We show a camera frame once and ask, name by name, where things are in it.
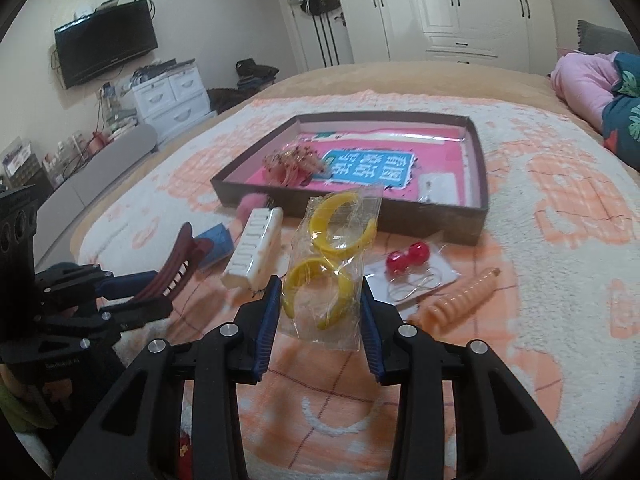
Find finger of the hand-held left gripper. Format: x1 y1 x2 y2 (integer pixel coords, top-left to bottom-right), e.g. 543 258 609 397
37 300 174 349
35 262 161 311

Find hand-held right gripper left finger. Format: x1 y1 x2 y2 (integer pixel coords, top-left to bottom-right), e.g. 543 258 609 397
55 275 284 480

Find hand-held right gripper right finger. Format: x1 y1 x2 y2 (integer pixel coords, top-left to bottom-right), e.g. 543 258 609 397
360 277 584 480

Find dark red hair claw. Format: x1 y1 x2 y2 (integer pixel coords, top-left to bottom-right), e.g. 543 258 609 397
154 222 215 307

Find red bead hair tie card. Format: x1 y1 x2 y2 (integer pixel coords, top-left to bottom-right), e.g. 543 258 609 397
362 241 461 307

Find white comb hair clip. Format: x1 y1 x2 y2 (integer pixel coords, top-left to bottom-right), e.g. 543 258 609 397
222 207 284 291

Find orange spiral hair tie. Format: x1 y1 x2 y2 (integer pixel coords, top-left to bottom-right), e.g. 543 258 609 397
407 265 501 334

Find small blue packet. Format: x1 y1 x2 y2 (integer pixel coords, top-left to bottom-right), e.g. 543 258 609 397
194 224 235 272

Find bagged yellow hair bands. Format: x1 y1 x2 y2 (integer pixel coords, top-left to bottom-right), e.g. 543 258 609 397
276 182 385 354

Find brown cardboard box tray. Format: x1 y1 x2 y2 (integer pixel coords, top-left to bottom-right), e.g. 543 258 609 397
210 113 489 247

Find pink pompom hair clip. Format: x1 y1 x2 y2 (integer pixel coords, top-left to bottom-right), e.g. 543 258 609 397
235 193 274 222

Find grey bench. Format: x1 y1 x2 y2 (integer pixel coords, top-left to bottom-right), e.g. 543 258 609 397
34 123 160 274

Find white earring card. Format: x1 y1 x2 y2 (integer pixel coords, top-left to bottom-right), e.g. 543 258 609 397
418 172 464 206

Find pink transparent hair clips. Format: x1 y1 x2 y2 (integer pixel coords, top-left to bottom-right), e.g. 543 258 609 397
264 142 327 189

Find white drawer cabinet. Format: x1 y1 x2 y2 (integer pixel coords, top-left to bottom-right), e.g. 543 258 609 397
130 59 211 144

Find orange white patterned blanket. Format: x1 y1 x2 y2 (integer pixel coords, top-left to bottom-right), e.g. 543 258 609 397
75 89 640 480

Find pink picture book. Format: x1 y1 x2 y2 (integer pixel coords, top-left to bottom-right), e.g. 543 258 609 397
252 129 474 207

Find dark brown cloth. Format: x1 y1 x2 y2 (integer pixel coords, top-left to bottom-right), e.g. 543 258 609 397
207 87 252 114

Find pile of dark clothes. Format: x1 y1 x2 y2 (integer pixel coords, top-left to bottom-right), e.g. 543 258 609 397
235 58 281 94

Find tan bedspread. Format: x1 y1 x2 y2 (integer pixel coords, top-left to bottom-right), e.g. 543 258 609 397
30 61 640 281

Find white door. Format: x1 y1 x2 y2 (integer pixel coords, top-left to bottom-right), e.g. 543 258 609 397
281 0 354 72

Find pink quilt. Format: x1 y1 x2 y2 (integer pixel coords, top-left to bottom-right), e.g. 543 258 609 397
549 50 627 132

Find blue floral quilt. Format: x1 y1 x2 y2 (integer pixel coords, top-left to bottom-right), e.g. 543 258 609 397
601 52 640 172

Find white wardrobe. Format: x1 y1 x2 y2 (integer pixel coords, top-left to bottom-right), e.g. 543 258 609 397
366 0 552 74

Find black wall television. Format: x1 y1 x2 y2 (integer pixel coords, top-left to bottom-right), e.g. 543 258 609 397
54 0 159 90

